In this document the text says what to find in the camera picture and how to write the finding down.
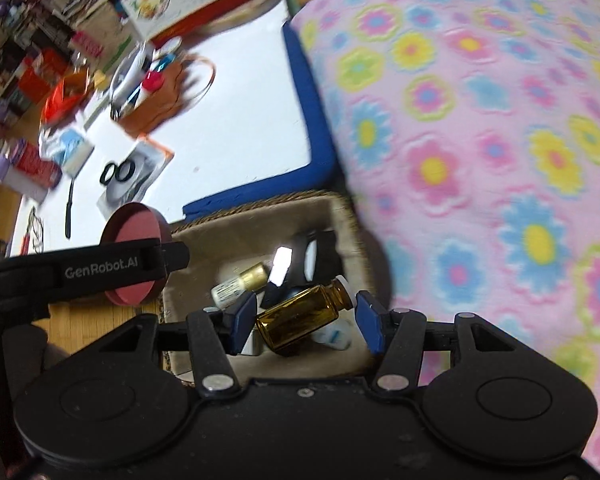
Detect blue tissue packet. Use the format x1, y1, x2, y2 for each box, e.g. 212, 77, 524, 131
54, 129, 96, 177

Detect orange plastic bag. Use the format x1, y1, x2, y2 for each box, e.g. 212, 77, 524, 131
39, 72, 94, 127

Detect red-capped marker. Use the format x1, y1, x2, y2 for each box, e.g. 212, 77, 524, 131
134, 70, 166, 109

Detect orange leather pen holder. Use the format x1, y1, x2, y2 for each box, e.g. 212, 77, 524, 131
112, 57, 187, 137

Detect amber bottle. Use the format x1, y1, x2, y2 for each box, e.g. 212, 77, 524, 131
255, 277, 355, 357

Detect black pen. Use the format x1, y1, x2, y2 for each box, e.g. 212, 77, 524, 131
64, 177, 77, 240

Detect woven basket with fabric lining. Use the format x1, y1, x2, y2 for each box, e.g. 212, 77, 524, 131
157, 189, 370, 392

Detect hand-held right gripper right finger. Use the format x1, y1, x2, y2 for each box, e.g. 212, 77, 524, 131
355, 290, 520, 395

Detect black power adapter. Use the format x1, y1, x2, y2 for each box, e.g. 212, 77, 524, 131
290, 229, 339, 287

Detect white pen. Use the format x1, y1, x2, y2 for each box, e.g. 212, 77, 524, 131
110, 41, 154, 112

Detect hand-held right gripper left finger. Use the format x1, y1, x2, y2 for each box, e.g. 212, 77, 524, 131
97, 292, 258, 402

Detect orange cord loop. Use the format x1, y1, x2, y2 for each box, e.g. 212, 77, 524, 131
179, 52, 217, 107

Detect red box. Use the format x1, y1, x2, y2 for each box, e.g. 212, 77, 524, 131
0, 139, 64, 197

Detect white plug adapter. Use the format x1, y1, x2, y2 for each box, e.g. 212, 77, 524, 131
311, 319, 354, 352

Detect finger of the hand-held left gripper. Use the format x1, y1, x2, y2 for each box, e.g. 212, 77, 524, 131
147, 241, 191, 282

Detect gold and black lipstick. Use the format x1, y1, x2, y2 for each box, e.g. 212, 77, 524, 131
266, 246, 295, 292

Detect pink floral fleece blanket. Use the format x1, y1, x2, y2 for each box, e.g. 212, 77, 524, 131
289, 0, 600, 480

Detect red-framed glasses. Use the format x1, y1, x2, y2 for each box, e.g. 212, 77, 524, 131
22, 207, 47, 257

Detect round wooden tray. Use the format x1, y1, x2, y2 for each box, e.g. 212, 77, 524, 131
180, 0, 283, 43

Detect pink round compact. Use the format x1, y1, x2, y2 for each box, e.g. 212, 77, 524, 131
102, 202, 172, 307

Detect plastic bag with black rings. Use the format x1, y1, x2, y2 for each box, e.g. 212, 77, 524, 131
97, 139, 175, 217

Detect white and gold tube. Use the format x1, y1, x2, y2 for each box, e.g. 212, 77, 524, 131
210, 262, 272, 307

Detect desk calendar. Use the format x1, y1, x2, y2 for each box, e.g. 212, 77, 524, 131
119, 0, 247, 50

